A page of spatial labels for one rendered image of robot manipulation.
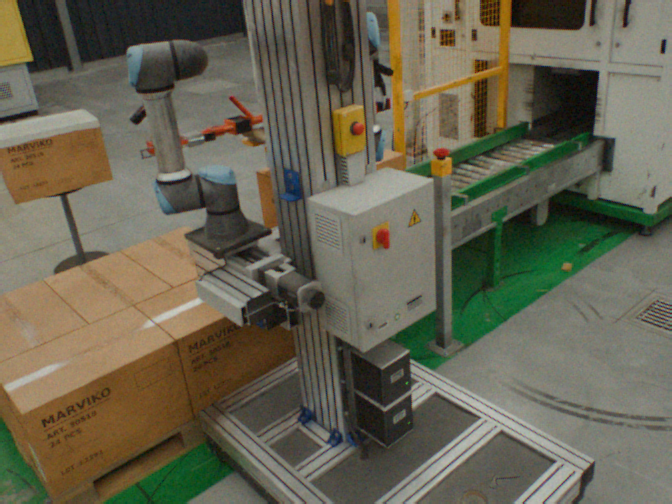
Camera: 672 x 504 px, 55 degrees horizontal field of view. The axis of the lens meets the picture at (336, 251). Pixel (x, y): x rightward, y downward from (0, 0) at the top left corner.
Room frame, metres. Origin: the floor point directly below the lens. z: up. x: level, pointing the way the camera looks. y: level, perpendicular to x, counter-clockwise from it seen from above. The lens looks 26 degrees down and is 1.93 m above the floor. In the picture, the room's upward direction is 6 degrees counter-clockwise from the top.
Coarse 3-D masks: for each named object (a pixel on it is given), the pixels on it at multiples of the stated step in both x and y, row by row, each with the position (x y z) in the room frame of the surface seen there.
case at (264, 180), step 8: (392, 152) 3.00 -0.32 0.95; (384, 160) 2.89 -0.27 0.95; (392, 160) 2.91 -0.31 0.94; (400, 160) 2.94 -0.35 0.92; (264, 168) 2.94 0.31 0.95; (376, 168) 2.85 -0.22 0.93; (400, 168) 2.94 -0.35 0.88; (264, 176) 2.86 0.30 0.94; (264, 184) 2.87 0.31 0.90; (264, 192) 2.87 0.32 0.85; (272, 192) 2.82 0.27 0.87; (264, 200) 2.88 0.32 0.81; (272, 200) 2.82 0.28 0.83; (264, 208) 2.89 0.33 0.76; (272, 208) 2.83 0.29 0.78; (264, 216) 2.90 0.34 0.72; (272, 216) 2.84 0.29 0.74; (264, 224) 2.91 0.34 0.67; (272, 224) 2.85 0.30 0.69
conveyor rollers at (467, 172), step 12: (504, 144) 4.21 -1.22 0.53; (516, 144) 4.15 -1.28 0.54; (528, 144) 4.17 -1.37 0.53; (540, 144) 4.10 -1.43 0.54; (552, 144) 4.05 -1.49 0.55; (480, 156) 3.95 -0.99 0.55; (492, 156) 3.97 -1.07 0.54; (504, 156) 3.91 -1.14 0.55; (516, 156) 3.93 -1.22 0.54; (528, 156) 3.87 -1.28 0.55; (456, 168) 3.77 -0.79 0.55; (468, 168) 3.79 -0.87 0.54; (480, 168) 3.73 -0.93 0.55; (492, 168) 3.75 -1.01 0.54; (456, 180) 3.63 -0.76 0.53; (468, 180) 3.57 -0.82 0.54
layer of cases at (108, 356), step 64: (128, 256) 2.97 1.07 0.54; (0, 320) 2.43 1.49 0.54; (64, 320) 2.38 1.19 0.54; (128, 320) 2.33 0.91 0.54; (192, 320) 2.28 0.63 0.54; (0, 384) 1.98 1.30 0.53; (64, 384) 1.92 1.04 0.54; (128, 384) 2.00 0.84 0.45; (192, 384) 2.16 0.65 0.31; (64, 448) 1.83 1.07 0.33; (128, 448) 1.96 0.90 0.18
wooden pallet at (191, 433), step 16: (176, 432) 2.08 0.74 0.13; (192, 432) 2.13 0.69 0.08; (144, 448) 2.00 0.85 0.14; (160, 448) 2.11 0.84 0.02; (176, 448) 2.10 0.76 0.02; (192, 448) 2.11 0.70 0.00; (32, 464) 1.97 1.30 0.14; (112, 464) 1.92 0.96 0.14; (128, 464) 2.04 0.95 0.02; (144, 464) 2.03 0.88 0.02; (160, 464) 2.02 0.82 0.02; (112, 480) 1.96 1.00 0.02; (128, 480) 1.95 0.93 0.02; (64, 496) 1.79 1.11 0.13; (80, 496) 1.82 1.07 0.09; (96, 496) 1.86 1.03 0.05
